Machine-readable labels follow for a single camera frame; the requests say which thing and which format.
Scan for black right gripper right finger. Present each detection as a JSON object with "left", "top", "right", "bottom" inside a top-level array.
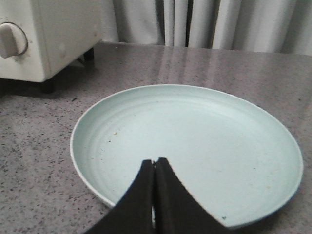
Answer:
[{"left": 154, "top": 157, "right": 234, "bottom": 234}]

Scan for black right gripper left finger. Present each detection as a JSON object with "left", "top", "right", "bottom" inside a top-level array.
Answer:
[{"left": 86, "top": 160, "right": 155, "bottom": 234}]

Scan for cream Toshiba toaster oven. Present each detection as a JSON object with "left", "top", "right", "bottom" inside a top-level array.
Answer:
[{"left": 0, "top": 0, "right": 103, "bottom": 94}]

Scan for light green round plate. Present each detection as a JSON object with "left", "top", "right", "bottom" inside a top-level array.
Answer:
[{"left": 70, "top": 85, "right": 303, "bottom": 229}]

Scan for beige timer knob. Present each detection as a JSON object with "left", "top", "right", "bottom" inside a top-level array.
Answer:
[{"left": 0, "top": 22, "right": 28, "bottom": 59}]

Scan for grey pleated curtain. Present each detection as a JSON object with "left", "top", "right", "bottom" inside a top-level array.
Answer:
[{"left": 101, "top": 0, "right": 312, "bottom": 56}]

